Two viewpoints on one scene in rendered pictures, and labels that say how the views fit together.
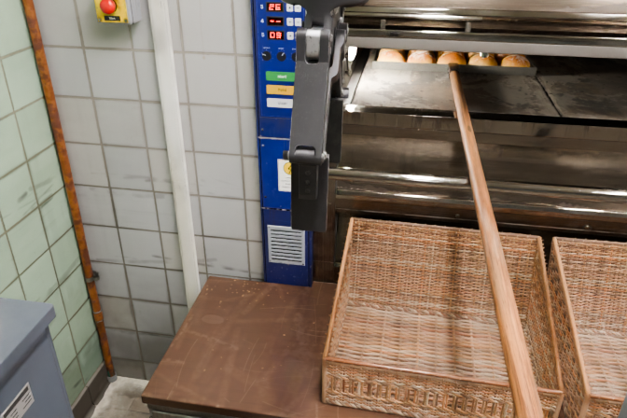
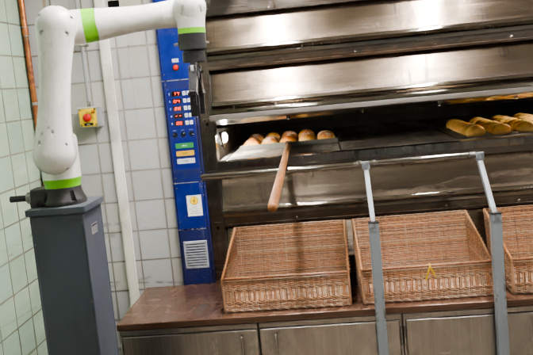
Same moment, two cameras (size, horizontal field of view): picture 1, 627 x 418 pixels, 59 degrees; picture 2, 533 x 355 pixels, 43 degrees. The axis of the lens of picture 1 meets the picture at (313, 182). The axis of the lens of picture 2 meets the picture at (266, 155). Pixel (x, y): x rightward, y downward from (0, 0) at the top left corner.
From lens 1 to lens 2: 182 cm
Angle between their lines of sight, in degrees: 21
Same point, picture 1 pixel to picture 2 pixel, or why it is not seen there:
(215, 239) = (149, 261)
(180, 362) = (136, 314)
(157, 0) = (113, 113)
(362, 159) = (235, 189)
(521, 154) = (324, 173)
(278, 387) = (197, 312)
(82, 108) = not seen: hidden behind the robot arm
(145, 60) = (104, 148)
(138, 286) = not seen: hidden behind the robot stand
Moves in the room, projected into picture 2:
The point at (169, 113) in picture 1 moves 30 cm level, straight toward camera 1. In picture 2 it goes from (119, 177) to (129, 184)
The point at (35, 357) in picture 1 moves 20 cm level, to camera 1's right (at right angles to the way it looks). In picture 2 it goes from (97, 214) to (155, 208)
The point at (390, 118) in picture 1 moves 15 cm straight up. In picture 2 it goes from (247, 162) to (244, 132)
